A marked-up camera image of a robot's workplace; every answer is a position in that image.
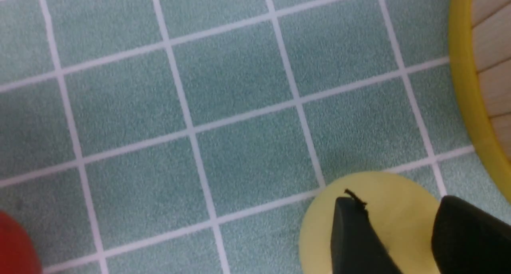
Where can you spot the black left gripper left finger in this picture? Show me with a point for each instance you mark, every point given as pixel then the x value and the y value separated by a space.
pixel 355 247

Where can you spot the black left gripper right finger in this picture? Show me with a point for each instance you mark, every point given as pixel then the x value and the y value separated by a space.
pixel 467 240

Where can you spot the yellow bun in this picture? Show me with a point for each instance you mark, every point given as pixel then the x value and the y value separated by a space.
pixel 401 212

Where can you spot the bamboo steamer tray yellow rim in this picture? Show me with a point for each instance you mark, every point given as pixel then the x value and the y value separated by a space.
pixel 479 39

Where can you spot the green checkered tablecloth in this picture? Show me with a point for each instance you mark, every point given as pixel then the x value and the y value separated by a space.
pixel 190 136

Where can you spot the red pomegranate toy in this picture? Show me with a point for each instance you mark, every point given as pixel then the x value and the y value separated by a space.
pixel 17 253

